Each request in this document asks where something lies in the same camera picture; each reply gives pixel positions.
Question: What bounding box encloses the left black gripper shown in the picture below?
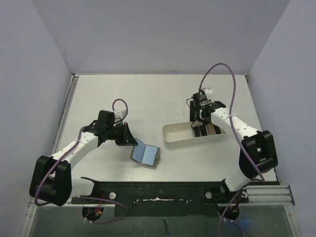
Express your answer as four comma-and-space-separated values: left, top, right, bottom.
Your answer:
106, 122, 138, 146

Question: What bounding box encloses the grey blue card holder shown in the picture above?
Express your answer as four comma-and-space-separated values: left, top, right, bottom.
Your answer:
130, 139, 160, 169

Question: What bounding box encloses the white plastic tray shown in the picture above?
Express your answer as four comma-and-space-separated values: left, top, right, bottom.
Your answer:
162, 121, 226, 148

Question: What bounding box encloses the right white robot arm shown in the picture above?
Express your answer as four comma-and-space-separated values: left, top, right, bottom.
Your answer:
188, 89, 278, 202

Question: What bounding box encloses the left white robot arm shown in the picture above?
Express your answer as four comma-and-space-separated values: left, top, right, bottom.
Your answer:
29, 110, 138, 206

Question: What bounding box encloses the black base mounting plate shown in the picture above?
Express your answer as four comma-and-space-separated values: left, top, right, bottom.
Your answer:
79, 182, 249, 217

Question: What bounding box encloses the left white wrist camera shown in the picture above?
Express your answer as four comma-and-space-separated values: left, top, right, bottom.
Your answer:
114, 110, 128, 119

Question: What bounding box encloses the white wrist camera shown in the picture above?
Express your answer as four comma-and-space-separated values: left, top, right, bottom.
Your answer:
114, 110, 128, 119
202, 88, 213, 94

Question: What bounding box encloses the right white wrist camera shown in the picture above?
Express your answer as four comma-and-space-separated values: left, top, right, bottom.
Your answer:
202, 88, 213, 94

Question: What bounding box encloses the left aluminium rail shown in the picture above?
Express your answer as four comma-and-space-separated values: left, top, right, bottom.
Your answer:
51, 74, 79, 154

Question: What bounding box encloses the aluminium rail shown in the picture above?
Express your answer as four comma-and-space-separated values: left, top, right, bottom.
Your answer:
51, 74, 79, 154
246, 185, 295, 205

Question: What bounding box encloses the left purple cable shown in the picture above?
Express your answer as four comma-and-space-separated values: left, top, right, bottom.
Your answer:
33, 98, 129, 225

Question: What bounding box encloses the right aluminium rail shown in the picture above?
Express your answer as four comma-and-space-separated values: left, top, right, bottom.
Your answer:
246, 185, 295, 205

